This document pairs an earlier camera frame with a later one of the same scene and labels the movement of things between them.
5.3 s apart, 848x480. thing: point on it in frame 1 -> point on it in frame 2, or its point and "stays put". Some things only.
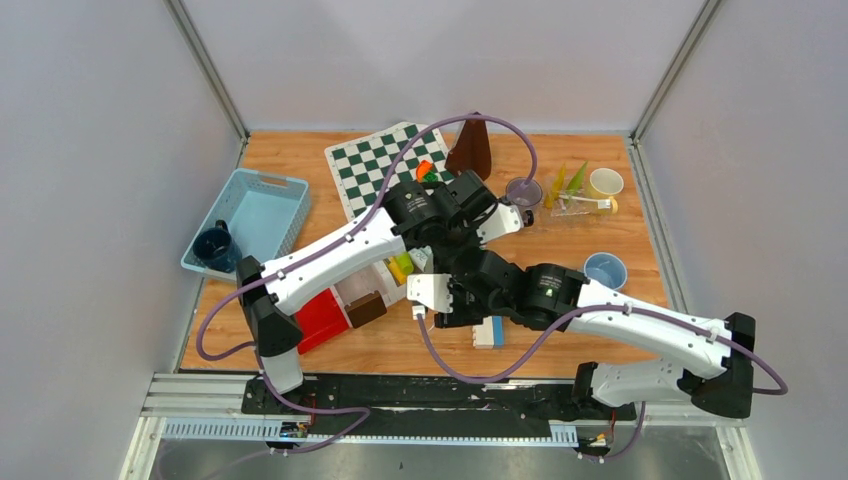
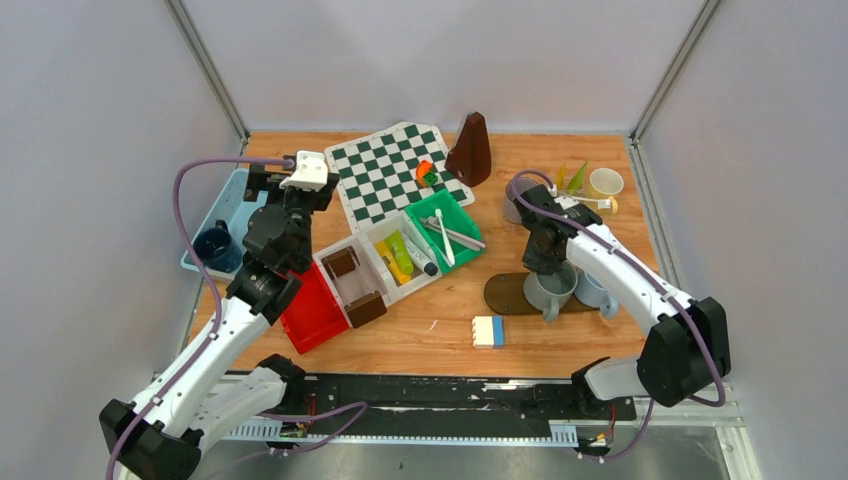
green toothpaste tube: [406, 263] stays put
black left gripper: [444, 252] -> [261, 180]
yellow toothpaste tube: [557, 187] stays put
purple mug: [524, 192] stays put
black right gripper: [457, 317] -> [534, 263]
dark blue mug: [217, 248] stays put
